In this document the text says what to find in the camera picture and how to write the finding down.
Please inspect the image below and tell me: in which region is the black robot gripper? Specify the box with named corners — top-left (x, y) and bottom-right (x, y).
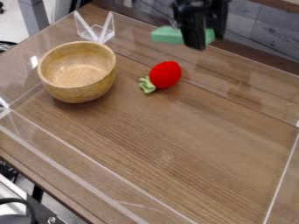
top-left (172, 0), bottom-right (229, 51)

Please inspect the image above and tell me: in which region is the green foam block stick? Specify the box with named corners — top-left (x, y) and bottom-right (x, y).
top-left (151, 26), bottom-right (216, 46)

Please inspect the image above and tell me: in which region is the light wooden bowl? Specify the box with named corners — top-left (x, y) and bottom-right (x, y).
top-left (37, 41), bottom-right (117, 103)

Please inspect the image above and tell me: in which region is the red plush strawberry toy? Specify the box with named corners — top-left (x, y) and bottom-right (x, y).
top-left (139, 61), bottom-right (183, 94)

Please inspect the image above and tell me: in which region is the clear acrylic tray enclosure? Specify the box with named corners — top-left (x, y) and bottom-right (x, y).
top-left (0, 16), bottom-right (299, 224)

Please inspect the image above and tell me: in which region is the grey post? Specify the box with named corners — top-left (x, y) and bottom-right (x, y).
top-left (17, 0), bottom-right (51, 36)

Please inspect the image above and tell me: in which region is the black metal bracket with bolt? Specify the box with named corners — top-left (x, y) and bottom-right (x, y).
top-left (26, 197), bottom-right (67, 224)

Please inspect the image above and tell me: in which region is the black cable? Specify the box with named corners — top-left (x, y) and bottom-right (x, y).
top-left (0, 197), bottom-right (40, 224)

